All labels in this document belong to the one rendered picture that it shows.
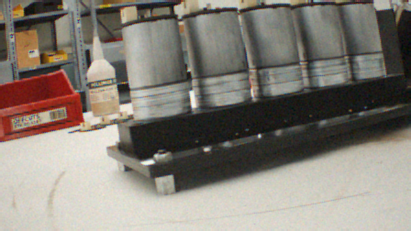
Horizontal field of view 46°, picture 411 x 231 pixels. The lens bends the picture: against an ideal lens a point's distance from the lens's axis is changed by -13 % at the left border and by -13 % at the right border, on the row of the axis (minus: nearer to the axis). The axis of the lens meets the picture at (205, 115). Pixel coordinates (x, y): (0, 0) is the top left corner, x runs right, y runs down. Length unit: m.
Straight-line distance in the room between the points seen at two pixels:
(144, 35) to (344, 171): 0.10
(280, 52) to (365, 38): 0.05
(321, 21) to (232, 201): 0.12
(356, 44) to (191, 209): 0.14
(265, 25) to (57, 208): 0.12
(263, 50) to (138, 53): 0.06
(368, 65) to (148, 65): 0.11
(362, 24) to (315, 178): 0.12
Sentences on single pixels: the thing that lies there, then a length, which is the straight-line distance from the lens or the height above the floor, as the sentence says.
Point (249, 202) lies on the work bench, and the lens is 0.15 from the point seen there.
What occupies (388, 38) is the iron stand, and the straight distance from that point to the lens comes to 0.44.
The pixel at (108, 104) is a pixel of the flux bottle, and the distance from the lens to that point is 0.60.
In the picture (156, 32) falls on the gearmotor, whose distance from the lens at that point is 0.22.
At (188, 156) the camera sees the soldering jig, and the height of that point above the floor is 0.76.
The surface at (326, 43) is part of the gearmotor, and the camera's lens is 0.25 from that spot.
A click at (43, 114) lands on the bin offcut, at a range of 0.52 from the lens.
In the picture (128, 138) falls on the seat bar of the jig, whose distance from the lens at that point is 0.21.
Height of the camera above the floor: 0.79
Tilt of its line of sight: 6 degrees down
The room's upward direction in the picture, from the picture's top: 9 degrees counter-clockwise
